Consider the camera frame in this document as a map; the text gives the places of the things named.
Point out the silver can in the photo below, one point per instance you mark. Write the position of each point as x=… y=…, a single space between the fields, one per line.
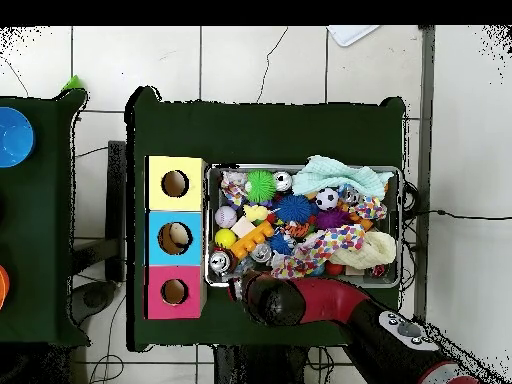
x=261 y=252

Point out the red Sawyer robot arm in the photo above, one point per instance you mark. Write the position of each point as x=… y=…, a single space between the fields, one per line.
x=328 y=298

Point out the wooden box with three holes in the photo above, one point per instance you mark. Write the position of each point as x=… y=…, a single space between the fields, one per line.
x=192 y=256

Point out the shallow clear mesh bin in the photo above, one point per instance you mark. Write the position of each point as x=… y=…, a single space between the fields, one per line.
x=392 y=224

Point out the green spiky ball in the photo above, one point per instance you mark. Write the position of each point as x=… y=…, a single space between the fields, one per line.
x=260 y=186

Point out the orange toy brick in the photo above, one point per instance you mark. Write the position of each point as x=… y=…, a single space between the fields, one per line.
x=250 y=241

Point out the white baseball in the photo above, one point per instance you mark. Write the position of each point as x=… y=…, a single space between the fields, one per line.
x=226 y=216

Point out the blue spiky ball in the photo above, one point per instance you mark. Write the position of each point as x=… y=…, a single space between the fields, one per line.
x=294 y=208

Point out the yellow ball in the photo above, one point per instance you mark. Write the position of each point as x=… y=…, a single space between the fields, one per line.
x=225 y=238

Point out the black and white soccer ball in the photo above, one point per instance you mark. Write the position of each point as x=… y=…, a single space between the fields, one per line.
x=327 y=198

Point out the purple spiky ball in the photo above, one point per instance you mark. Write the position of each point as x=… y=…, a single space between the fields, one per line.
x=331 y=219

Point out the polka dot cloth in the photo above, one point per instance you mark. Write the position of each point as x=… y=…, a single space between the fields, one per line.
x=332 y=242

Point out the mint green cloth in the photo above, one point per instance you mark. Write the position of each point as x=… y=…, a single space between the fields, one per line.
x=332 y=176

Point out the cream knitted cloth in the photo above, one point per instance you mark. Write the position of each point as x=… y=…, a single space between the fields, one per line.
x=376 y=250

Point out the white tray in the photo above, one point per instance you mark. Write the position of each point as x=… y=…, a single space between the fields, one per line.
x=352 y=34

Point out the dark green side tablecloth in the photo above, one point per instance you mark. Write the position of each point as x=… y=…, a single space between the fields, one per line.
x=44 y=220

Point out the small green object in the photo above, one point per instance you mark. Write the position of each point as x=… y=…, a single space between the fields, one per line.
x=72 y=84

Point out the blue bowl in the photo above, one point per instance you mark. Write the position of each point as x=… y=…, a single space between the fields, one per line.
x=14 y=138

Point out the orange bowl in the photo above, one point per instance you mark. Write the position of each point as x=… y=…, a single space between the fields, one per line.
x=3 y=286

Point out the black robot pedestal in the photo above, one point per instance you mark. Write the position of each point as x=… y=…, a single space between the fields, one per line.
x=260 y=368

